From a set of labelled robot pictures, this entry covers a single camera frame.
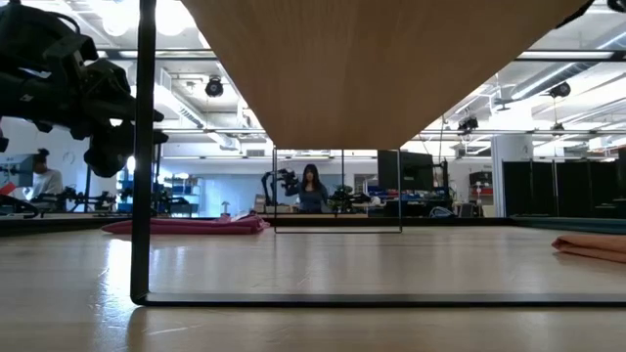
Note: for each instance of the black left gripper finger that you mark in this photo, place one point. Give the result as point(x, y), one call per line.
point(110, 154)
point(117, 105)

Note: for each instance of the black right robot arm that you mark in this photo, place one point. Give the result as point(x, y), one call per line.
point(618, 4)

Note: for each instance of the background black robot arm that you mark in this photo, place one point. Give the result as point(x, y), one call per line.
point(276, 178)
point(73, 198)

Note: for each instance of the wooden shelf with black legs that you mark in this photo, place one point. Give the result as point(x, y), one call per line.
point(371, 73)

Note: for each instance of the person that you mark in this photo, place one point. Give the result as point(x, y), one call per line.
point(46, 181)
point(310, 193)

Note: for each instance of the black ceiling spotlight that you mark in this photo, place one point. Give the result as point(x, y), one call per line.
point(468, 124)
point(560, 90)
point(214, 87)

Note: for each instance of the purple folded cloth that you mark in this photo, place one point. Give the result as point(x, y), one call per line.
point(195, 226)

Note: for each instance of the small white tag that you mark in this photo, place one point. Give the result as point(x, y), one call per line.
point(237, 216)

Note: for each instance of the black monitor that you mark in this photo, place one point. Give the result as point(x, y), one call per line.
point(411, 171)

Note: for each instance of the orange folded cloth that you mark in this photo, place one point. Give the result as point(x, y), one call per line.
point(596, 247)

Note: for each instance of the black aluminium table frame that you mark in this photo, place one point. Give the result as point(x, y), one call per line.
point(58, 225)

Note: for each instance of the black partition wall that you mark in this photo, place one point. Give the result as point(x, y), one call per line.
point(562, 188)

